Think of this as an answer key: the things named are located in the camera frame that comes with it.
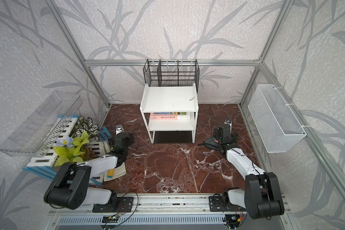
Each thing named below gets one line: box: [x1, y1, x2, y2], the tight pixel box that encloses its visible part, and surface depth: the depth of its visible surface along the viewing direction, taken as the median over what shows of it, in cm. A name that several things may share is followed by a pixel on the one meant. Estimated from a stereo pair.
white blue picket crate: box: [22, 114, 113, 185], surface depth 63 cm
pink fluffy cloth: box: [197, 137, 222, 151], surface depth 96 cm
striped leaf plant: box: [69, 115, 100, 142], surface depth 75 cm
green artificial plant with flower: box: [52, 130, 90, 167], surface depth 68 cm
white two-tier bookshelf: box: [139, 82, 199, 144], surface depth 82 cm
